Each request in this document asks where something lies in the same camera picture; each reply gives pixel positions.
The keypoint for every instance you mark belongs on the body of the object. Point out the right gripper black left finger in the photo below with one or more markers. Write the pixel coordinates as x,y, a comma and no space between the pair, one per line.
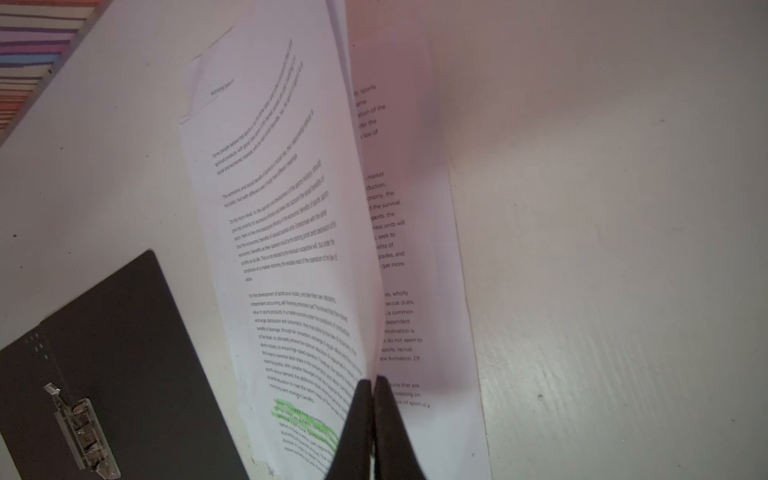
352,459

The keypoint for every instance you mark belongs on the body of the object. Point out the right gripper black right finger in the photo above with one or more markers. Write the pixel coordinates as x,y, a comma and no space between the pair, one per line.
395,458

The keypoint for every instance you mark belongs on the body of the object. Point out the black file folder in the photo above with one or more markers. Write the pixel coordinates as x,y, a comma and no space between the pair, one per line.
123,346

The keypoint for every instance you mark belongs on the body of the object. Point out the printed paper sheet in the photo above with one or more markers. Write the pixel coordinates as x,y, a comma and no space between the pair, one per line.
428,354
273,153

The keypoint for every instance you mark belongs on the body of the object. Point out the metal folder clip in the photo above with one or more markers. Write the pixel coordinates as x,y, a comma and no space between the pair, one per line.
84,435

